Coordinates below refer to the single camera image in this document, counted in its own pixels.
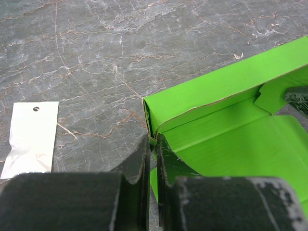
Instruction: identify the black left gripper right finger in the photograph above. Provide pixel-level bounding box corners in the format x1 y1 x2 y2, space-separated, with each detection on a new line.
155 134 308 231

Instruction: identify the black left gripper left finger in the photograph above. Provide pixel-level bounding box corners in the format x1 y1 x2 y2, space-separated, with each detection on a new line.
0 135 151 231

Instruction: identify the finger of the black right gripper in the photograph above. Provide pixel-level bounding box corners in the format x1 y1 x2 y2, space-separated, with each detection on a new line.
283 86 308 118

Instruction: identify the green paper box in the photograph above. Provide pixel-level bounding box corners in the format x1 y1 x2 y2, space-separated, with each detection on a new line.
143 37 308 203

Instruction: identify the small white plastic bag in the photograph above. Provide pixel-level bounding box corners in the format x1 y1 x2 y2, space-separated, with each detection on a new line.
0 102 59 179

